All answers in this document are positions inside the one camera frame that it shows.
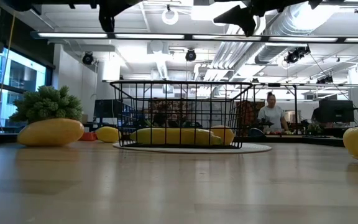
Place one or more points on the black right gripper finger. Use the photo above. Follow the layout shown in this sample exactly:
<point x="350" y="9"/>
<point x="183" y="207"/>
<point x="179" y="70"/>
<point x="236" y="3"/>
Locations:
<point x="236" y="17"/>

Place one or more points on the orange mango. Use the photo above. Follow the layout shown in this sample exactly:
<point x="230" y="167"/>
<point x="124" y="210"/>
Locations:
<point x="227" y="133"/>

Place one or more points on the small yellow fruit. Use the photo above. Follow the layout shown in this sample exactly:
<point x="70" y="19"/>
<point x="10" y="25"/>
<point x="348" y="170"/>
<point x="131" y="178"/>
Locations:
<point x="107" y="134"/>

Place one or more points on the yellow banana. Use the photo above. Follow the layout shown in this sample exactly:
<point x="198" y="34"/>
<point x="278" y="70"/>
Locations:
<point x="172" y="137"/>

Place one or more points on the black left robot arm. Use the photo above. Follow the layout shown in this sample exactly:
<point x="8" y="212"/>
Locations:
<point x="42" y="2"/>

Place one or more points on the long linear ceiling light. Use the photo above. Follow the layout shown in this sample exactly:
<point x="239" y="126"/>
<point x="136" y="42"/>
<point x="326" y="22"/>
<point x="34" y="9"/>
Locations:
<point x="149" y="36"/>

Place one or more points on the black ceiling spotlight cluster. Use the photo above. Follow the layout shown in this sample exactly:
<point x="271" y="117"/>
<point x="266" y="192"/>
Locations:
<point x="297" y="54"/>

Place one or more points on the black computer monitor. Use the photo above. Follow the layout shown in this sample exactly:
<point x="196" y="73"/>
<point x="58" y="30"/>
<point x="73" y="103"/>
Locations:
<point x="336" y="110"/>
<point x="104" y="109"/>

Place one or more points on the large glass window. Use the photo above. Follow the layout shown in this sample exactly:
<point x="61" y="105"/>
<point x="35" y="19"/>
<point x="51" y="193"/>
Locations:
<point x="20" y="74"/>

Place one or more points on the person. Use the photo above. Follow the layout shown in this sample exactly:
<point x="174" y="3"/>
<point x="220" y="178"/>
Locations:
<point x="272" y="116"/>

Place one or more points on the potted green plant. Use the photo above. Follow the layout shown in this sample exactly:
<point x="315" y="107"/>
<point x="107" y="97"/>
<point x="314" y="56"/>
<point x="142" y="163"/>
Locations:
<point x="47" y="104"/>

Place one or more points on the small green plant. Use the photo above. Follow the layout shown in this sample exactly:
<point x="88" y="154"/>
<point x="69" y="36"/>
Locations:
<point x="314" y="128"/>

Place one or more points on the white round plate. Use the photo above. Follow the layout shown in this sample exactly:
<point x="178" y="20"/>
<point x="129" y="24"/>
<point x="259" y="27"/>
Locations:
<point x="253" y="148"/>

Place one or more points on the silver ventilation duct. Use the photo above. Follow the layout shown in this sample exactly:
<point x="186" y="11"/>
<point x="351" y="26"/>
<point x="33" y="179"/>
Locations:
<point x="294" y="25"/>

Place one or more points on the distant black station frame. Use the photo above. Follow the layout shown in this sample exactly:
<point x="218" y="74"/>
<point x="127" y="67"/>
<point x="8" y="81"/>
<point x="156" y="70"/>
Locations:
<point x="296" y="105"/>

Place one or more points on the black aluminium table frame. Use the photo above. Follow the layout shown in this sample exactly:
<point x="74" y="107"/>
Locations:
<point x="291" y="140"/>

